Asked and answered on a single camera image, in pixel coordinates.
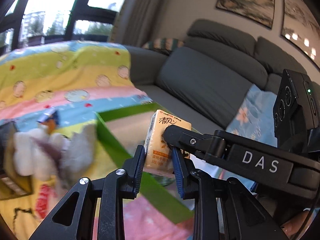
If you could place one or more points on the black right camera box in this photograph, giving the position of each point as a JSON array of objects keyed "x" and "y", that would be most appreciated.
[{"x": 296, "y": 114}]

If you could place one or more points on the blue small packet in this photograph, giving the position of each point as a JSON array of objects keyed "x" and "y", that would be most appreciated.
[{"x": 49, "y": 120}]

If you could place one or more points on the colourful cartoon bed sheet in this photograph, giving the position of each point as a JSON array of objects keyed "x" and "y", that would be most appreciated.
[{"x": 80, "y": 79}]

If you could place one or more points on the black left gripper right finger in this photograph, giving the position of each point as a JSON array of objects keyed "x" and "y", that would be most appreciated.
[{"x": 243, "y": 216}]

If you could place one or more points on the person's right hand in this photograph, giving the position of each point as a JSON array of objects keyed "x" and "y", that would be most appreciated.
[{"x": 292, "y": 226}]

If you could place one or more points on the landscape painting right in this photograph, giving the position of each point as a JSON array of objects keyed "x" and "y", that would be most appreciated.
[{"x": 301, "y": 28}]

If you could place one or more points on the grey curtain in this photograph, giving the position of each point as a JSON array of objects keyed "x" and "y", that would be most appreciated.
[{"x": 133, "y": 23}]

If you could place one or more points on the green white storage box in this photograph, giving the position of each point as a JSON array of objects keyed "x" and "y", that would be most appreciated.
[{"x": 120, "y": 131}]

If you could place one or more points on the blue floral pillow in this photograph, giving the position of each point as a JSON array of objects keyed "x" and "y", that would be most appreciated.
[{"x": 254, "y": 119}]

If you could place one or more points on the black gold tin box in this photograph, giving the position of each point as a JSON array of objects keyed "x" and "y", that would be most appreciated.
[{"x": 13, "y": 185}]

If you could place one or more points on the grey sofa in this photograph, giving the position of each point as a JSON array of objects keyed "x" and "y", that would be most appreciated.
[{"x": 205, "y": 80}]

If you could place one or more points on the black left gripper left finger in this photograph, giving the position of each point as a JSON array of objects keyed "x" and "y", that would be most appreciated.
[{"x": 95, "y": 205}]

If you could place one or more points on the white purple plush toy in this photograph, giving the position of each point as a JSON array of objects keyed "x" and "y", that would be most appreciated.
[{"x": 43, "y": 155}]

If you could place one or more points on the black framed window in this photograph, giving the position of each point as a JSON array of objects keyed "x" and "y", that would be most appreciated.
[{"x": 28, "y": 23}]

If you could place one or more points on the striped cushion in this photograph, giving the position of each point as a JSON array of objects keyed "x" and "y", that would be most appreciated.
[{"x": 163, "y": 46}]

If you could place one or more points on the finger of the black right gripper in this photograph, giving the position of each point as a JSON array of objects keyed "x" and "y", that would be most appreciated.
[{"x": 195, "y": 143}]

